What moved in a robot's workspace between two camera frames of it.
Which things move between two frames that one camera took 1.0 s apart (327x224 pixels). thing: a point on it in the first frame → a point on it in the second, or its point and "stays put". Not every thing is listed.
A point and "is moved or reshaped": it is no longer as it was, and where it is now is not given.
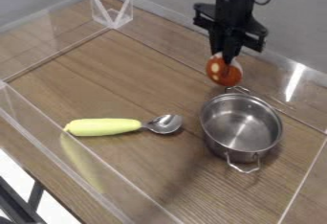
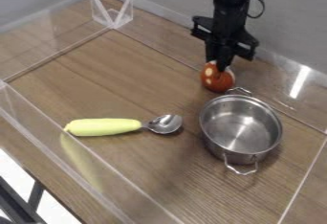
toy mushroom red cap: [223, 74] is moved or reshaped
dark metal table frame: [18, 211] stays put
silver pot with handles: [241, 127] stays put
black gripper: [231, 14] → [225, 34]
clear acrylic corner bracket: [111, 17] stays put
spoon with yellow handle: [112, 126] stays put
